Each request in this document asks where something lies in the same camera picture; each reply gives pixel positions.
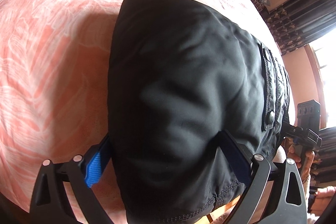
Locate black quilted pants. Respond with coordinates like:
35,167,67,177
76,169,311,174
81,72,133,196
108,0,290,223

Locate person's right hand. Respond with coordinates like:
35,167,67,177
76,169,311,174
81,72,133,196
287,145,315,182

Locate dark patterned curtain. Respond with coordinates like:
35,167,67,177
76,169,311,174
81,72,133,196
264,0,335,55

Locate pink bed with bedspread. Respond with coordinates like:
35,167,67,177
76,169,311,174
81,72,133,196
1,0,281,222

